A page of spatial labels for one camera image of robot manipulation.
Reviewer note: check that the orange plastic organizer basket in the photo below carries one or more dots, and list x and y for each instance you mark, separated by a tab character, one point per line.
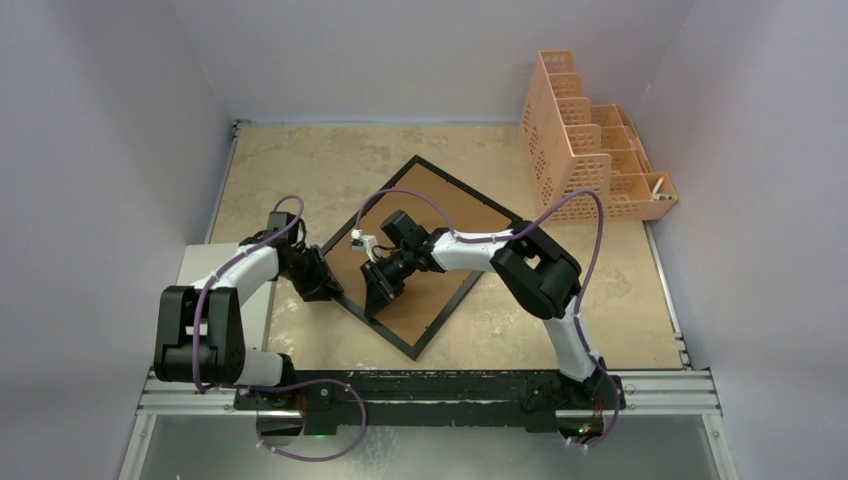
573	144

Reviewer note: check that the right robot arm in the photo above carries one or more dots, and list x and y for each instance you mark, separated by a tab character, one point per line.
541	275

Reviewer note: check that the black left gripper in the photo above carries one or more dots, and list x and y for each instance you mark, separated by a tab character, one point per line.
312	288

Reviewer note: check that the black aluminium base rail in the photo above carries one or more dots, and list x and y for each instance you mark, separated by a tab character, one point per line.
535	400

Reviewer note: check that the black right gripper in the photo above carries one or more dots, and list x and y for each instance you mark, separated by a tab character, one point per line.
381	278

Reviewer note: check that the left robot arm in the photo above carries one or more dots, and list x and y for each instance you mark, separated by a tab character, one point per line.
262	257

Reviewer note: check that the white sheet on table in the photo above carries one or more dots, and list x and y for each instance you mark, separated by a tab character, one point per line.
226	314

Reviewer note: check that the black picture frame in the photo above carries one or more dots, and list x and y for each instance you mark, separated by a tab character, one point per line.
371	318

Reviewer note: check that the small items in organizer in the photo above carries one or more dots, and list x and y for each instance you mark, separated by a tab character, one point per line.
663	189

